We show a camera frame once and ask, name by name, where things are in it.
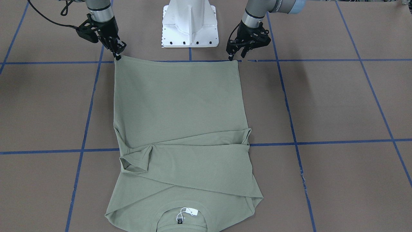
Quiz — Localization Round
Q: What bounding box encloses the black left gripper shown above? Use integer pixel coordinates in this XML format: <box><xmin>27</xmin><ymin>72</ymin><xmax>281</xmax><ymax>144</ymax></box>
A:
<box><xmin>228</xmin><ymin>21</ymin><xmax>271</xmax><ymax>61</ymax></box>

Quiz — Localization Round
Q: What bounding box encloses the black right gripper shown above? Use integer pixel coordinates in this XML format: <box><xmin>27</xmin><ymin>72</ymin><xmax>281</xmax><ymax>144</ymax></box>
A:
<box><xmin>91</xmin><ymin>14</ymin><xmax>127</xmax><ymax>61</ymax></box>

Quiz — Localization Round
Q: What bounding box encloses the olive green long-sleeve shirt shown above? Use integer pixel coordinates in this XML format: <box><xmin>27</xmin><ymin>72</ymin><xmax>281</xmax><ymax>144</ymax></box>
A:
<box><xmin>105</xmin><ymin>56</ymin><xmax>263</xmax><ymax>232</ymax></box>

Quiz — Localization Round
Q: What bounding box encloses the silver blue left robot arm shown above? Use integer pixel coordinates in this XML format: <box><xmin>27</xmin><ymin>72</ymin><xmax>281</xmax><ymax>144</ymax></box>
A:
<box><xmin>226</xmin><ymin>0</ymin><xmax>306</xmax><ymax>61</ymax></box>

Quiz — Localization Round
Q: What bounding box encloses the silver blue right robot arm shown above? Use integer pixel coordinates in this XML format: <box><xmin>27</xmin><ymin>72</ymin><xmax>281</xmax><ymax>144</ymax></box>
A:
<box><xmin>85</xmin><ymin>0</ymin><xmax>126</xmax><ymax>61</ymax></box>

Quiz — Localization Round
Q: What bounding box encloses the brown paper table cover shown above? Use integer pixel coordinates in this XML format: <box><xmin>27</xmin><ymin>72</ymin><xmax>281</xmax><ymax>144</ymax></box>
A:
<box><xmin>0</xmin><ymin>0</ymin><xmax>412</xmax><ymax>232</ymax></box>

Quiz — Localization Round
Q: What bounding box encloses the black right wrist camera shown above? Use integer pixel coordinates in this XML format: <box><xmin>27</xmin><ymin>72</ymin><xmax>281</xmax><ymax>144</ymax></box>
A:
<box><xmin>75</xmin><ymin>20</ymin><xmax>99</xmax><ymax>44</ymax></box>

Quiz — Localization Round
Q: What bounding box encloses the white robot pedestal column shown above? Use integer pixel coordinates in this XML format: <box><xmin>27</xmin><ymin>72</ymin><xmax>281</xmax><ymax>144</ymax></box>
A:
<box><xmin>161</xmin><ymin>0</ymin><xmax>219</xmax><ymax>48</ymax></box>

